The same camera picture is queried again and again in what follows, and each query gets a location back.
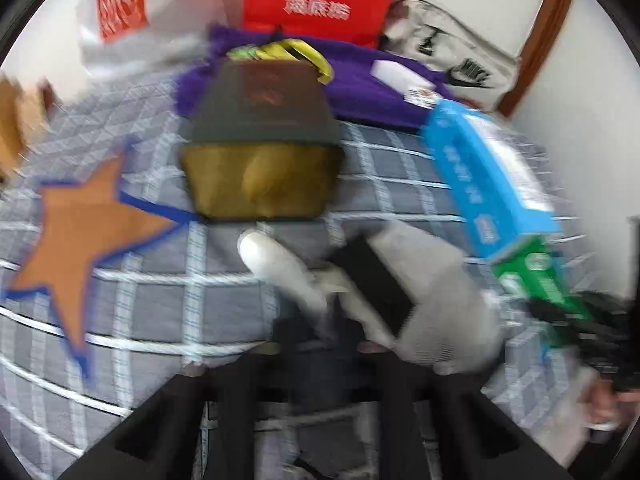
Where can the wooden headboard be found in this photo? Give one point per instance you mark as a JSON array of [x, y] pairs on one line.
[[15, 125]]

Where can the yellow mesh bag green label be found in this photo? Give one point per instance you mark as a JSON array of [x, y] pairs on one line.
[[295, 55]]

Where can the person's right hand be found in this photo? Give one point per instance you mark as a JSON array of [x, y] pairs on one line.
[[605, 405]]

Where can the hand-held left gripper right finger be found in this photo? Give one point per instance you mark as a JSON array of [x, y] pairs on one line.
[[400, 390]]

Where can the green wipe packet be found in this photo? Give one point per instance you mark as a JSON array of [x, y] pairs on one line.
[[540, 280]]

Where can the brown wooden door frame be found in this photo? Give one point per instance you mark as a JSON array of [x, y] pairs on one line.
[[540, 35]]

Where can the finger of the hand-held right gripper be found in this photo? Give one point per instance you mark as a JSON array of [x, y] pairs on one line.
[[565, 322]]

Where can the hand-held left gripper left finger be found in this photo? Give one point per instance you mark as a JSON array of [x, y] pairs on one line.
[[245, 385]]

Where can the purple plush storage basket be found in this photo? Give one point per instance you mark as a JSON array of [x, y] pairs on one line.
[[360, 85]]

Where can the small printed white packet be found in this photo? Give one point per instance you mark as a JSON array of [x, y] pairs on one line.
[[422, 96]]

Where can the grey checked blanket with stars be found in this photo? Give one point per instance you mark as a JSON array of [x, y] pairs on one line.
[[150, 310]]

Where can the dark metal tin box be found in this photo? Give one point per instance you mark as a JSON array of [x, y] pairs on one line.
[[260, 150]]

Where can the white plastic shopping bag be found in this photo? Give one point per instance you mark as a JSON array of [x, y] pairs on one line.
[[165, 15]]

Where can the blue tissue pack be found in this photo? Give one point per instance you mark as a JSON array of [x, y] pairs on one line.
[[490, 180]]

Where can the grey waist bag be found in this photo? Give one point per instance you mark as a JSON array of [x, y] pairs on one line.
[[450, 55]]

